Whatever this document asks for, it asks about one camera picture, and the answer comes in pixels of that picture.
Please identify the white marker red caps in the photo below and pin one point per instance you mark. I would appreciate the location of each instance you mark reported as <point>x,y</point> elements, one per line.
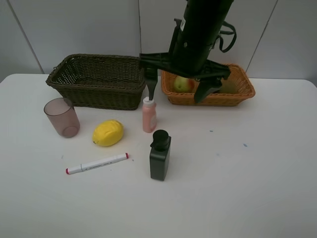
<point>96,164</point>

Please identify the yellow lemon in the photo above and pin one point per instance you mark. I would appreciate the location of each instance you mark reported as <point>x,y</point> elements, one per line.
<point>108,133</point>

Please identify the brown kiwi fruit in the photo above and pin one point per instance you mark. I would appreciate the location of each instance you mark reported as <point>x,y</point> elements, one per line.
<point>228,87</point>

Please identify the orange wicker basket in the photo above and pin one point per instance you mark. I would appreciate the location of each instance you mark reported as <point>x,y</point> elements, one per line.
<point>238,75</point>

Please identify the translucent mauve plastic cup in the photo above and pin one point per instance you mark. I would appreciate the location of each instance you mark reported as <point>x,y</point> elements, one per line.
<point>63,117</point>

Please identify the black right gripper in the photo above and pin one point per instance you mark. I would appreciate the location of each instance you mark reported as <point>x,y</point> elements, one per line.
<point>191,43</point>

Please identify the pink bottle white cap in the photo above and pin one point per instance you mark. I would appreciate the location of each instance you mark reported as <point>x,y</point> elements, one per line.
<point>149,115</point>

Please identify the dark brown wicker basket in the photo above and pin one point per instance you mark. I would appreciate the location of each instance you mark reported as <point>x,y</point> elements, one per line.
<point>109,82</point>

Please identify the red green mango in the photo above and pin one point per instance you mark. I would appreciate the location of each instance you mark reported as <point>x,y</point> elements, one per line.
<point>183,85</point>

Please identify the dark green pump bottle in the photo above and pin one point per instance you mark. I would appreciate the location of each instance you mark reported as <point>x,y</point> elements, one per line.
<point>159,154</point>

